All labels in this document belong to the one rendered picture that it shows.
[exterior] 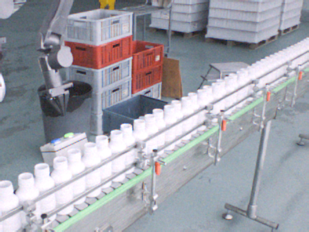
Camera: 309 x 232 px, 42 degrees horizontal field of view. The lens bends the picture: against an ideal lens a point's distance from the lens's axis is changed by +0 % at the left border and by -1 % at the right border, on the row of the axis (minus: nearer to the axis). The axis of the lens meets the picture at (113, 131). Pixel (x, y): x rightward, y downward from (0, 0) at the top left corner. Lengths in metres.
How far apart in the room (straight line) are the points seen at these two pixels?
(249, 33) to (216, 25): 0.65
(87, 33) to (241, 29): 4.63
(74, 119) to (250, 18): 5.21
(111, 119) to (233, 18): 6.14
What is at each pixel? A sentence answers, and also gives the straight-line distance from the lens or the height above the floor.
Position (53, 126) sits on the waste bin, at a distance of 3.26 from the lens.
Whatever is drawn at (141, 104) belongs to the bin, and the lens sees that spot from 2.25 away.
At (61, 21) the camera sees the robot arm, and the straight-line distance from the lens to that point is 1.32.
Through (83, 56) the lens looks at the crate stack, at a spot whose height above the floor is 0.76.
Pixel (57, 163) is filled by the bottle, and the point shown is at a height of 1.16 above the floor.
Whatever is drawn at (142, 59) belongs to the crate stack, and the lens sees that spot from 4.47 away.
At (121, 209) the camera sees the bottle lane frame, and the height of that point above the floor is 0.92.
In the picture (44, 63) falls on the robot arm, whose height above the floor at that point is 1.35.
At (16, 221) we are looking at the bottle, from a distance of 1.05.
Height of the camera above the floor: 1.69
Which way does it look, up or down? 25 degrees down
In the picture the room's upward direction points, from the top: straight up
